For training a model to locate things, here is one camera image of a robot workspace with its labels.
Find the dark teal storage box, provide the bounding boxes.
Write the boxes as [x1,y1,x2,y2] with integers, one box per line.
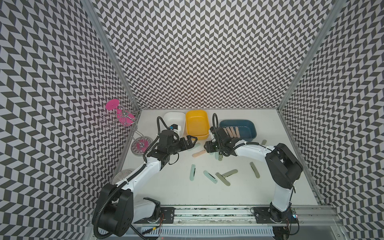
[219,120,257,142]

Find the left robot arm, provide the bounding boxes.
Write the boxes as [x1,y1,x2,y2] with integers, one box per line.
[92,117,198,240]

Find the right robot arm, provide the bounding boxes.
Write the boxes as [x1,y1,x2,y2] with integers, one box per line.
[204,113,303,223]

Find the white storage box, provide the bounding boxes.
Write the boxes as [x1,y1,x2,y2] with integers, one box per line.
[163,112,186,138]

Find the mint fruit knife lower left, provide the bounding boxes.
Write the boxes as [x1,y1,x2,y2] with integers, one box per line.
[190,164,196,181]

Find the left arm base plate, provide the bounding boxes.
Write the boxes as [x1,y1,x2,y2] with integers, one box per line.
[134,207,176,225]

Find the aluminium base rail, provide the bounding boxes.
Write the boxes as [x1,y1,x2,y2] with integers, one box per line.
[89,203,343,229]

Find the yellow storage box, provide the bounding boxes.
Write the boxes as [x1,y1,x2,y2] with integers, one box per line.
[186,110,210,140]

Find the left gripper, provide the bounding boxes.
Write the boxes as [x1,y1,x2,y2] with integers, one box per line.
[168,134,198,155]

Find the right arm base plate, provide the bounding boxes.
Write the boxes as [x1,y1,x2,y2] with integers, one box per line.
[251,205,297,224]

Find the pink fruit knife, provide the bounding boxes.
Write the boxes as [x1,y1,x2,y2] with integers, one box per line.
[230,127,237,138]
[235,127,241,138]
[226,127,234,138]
[192,150,207,158]

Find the olive fruit knife angled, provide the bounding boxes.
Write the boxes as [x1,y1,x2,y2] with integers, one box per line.
[222,169,238,178]

